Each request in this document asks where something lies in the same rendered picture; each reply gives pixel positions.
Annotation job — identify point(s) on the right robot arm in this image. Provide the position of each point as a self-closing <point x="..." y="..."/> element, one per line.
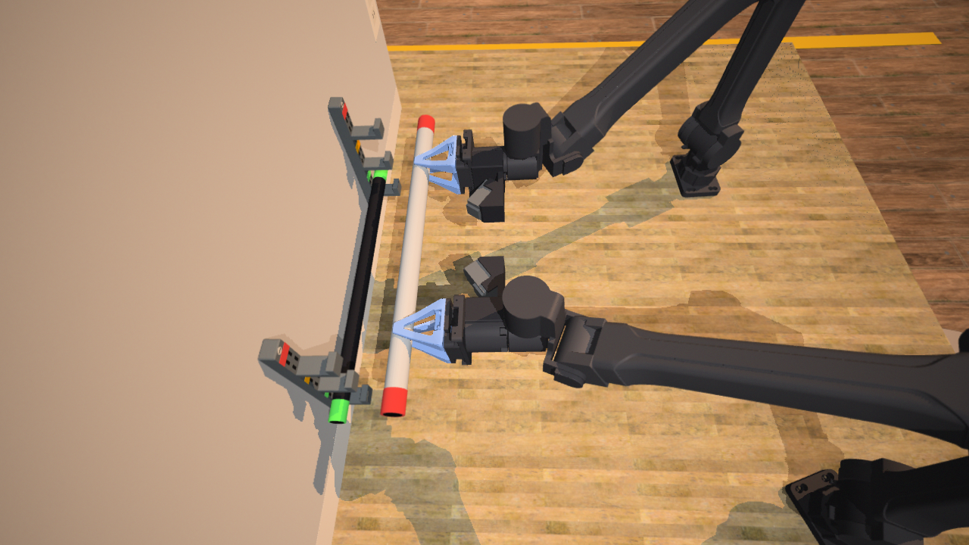
<point x="529" y="131"/>

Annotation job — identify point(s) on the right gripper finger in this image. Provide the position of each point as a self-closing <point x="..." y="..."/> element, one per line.
<point x="448" y="165"/>
<point x="452" y="185"/>

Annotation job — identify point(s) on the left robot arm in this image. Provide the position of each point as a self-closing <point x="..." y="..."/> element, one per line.
<point x="927" y="394"/>

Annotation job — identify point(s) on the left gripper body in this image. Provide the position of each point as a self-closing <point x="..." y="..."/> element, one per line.
<point x="475" y="337"/>

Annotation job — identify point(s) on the black bar with green ends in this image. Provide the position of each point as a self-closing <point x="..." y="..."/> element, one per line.
<point x="340" y="401"/>

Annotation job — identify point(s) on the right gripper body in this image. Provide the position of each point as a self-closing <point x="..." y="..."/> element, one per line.
<point x="464" y="160"/>

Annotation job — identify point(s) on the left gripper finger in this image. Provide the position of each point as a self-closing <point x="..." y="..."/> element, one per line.
<point x="436" y="340"/>
<point x="425" y="327"/>

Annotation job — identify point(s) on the beige bar with red ends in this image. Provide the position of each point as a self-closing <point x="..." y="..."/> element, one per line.
<point x="394" y="398"/>

